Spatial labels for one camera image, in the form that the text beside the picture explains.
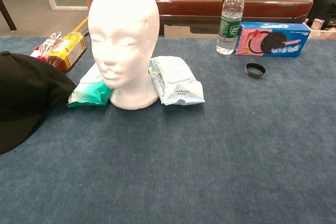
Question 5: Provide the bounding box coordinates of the black baseball cap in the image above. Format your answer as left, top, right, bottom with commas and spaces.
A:
0, 50, 77, 155

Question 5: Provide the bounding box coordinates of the white foam mannequin head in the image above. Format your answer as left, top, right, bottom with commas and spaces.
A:
88, 0, 160, 110

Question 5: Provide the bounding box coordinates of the light blue wet wipes pack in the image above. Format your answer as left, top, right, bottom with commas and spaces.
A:
148, 56, 206, 106

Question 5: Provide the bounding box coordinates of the blue felt table cover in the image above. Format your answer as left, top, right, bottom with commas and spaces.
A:
0, 36, 336, 224

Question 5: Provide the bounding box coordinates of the green wet wipes pack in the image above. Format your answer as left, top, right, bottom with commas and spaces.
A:
67, 62, 113, 108

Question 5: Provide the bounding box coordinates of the black rubber wristband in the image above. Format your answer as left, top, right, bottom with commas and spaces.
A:
245, 62, 267, 79

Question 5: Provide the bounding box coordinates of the clear water bottle green label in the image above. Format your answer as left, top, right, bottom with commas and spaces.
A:
215, 0, 245, 56

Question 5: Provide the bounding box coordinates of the yellow-capped tea bottle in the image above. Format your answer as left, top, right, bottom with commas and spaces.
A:
48, 31, 88, 72

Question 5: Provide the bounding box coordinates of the brown mahjong table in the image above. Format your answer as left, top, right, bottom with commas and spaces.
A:
148, 0, 314, 37

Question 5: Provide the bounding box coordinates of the red-capped clear small bottle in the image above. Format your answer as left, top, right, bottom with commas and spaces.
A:
36, 31, 64, 62

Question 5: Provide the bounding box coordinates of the blue Oreo cookie box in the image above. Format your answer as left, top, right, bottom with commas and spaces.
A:
235, 21, 311, 58

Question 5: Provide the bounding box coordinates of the white plastic basket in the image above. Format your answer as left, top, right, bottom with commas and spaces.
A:
303, 18, 336, 40

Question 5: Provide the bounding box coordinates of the black backpack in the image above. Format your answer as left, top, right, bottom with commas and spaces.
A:
306, 0, 336, 29

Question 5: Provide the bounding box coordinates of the dark wooden furniture leg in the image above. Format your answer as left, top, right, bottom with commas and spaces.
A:
0, 0, 17, 31

